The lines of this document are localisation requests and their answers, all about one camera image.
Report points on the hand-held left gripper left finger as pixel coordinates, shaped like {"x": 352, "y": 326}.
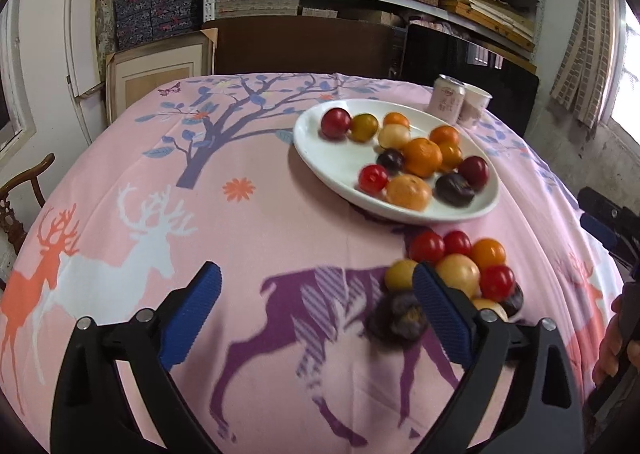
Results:
{"x": 192, "y": 314}

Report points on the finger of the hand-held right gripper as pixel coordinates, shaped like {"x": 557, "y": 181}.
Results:
{"x": 597, "y": 229}
{"x": 632, "y": 266}

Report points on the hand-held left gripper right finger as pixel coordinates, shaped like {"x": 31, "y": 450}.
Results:
{"x": 442, "y": 314}

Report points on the dark purple tomato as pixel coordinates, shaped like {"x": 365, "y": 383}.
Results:
{"x": 395, "y": 319}

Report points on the large pale yellow speckled fruit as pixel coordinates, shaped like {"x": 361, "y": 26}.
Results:
{"x": 492, "y": 306}

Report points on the small yellow round fruit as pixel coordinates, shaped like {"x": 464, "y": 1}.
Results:
{"x": 399, "y": 274}

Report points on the red cherry tomato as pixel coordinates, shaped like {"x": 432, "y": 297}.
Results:
{"x": 426, "y": 246}
{"x": 497, "y": 283}
{"x": 457, "y": 243}
{"x": 373, "y": 179}

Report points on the dark brown water chestnut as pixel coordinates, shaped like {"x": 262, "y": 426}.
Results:
{"x": 454, "y": 189}
{"x": 514, "y": 301}

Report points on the small orange mandarin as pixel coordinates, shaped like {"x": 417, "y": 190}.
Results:
{"x": 488, "y": 253}
{"x": 452, "y": 156}

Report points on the dark red plum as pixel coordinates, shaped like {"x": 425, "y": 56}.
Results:
{"x": 335, "y": 123}
{"x": 474, "y": 171}

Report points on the large orange mandarin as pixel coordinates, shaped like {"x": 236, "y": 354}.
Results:
{"x": 422, "y": 157}
{"x": 445, "y": 133}

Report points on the small dark purple plum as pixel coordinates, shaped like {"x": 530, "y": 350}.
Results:
{"x": 389, "y": 161}

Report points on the white oval plate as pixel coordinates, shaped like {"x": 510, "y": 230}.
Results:
{"x": 325, "y": 159}

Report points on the yellow-green small citrus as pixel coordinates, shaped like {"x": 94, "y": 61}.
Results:
{"x": 363, "y": 127}

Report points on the person's right hand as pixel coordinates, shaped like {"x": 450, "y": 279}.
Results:
{"x": 610, "y": 349}

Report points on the pale orange mandarin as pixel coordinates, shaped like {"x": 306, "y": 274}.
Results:
{"x": 409, "y": 192}

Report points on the pink deer printed tablecloth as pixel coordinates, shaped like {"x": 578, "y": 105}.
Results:
{"x": 300, "y": 234}

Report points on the bright window opening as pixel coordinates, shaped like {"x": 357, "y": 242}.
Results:
{"x": 630, "y": 84}

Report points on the hanging beige tiled mats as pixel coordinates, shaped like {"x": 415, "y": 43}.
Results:
{"x": 585, "y": 59}

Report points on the white paper cup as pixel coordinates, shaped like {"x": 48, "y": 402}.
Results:
{"x": 475, "y": 106}

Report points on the small orange kumquat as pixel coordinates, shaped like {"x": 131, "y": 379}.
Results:
{"x": 396, "y": 119}

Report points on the pale pink drink can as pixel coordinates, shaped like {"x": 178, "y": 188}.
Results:
{"x": 445, "y": 99}

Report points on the brown wooden chair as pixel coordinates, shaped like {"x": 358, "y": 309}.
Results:
{"x": 10, "y": 224}

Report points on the black glossy panel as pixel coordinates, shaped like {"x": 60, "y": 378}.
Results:
{"x": 440, "y": 54}

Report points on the beige framed picture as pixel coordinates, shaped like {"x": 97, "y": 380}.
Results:
{"x": 160, "y": 79}

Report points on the pile of yellow flat cases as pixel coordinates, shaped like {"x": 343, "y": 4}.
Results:
{"x": 490, "y": 16}

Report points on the white framed window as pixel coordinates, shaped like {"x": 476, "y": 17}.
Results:
{"x": 22, "y": 134}

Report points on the pink folded cloth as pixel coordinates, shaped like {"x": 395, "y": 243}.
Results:
{"x": 430, "y": 26}

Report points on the dark brown wooden board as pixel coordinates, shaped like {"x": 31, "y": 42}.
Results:
{"x": 300, "y": 49}

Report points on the white leaning panel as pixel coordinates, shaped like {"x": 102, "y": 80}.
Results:
{"x": 82, "y": 34}

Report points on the stack of blue patterned boxes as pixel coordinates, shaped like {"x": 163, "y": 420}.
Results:
{"x": 165, "y": 14}

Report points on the grey patterned flat boxes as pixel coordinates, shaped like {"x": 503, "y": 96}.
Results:
{"x": 255, "y": 6}

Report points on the grey mottled board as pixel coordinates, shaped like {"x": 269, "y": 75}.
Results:
{"x": 105, "y": 9}

